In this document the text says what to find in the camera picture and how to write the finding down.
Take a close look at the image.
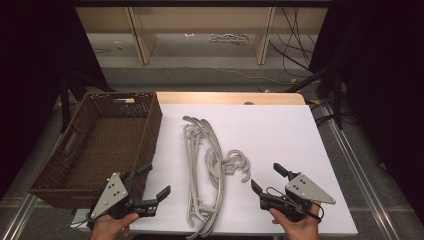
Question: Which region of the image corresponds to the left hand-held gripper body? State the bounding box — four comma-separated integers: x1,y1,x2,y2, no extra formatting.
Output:
88,169,159,221

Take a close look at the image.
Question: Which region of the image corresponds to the left hand-held gripper cable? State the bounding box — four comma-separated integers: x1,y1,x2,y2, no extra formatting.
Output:
71,189,103,232

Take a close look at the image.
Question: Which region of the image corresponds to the metal floor rail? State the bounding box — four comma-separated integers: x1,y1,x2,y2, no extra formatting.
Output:
0,192,38,240
319,102,401,240

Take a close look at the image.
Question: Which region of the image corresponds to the pile of white hangers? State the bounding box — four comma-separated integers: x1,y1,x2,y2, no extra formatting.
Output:
209,32,250,45

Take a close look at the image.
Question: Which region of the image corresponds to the right hand-held gripper black cable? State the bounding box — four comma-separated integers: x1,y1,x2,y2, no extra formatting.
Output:
265,186,325,224

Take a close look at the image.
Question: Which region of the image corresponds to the person's left hand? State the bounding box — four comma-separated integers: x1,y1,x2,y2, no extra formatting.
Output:
90,212,140,240

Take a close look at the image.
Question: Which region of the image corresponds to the brown wicker basket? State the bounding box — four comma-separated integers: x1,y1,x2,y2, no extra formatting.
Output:
28,91,164,210

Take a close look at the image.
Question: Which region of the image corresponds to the grey plastic clothes hanger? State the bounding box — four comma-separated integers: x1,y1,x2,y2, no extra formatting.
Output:
182,115,246,231
183,123,236,228
191,116,252,240

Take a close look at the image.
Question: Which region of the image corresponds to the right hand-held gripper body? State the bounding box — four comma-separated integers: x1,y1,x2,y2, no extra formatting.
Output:
259,172,337,223

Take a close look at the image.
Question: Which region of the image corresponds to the thin white floor cable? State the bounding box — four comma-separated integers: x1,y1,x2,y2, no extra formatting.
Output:
153,49,296,85

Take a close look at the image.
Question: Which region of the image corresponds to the bundle of black cables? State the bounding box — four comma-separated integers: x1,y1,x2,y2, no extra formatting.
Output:
269,6,318,78

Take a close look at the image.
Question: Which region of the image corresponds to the beige wooden shelf unit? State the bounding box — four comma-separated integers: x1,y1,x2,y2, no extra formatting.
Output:
75,6,329,66

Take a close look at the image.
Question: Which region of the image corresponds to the person's right hand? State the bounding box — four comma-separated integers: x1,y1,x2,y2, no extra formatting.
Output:
269,202,322,240

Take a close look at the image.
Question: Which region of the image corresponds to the white foam board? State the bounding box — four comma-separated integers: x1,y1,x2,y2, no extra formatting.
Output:
70,103,359,237

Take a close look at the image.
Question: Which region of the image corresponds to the black curtain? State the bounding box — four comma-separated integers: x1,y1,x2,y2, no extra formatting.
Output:
309,0,424,224
0,0,111,201

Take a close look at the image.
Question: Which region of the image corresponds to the black metal stand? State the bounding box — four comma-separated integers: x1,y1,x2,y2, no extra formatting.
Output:
285,63,345,130
59,68,117,134

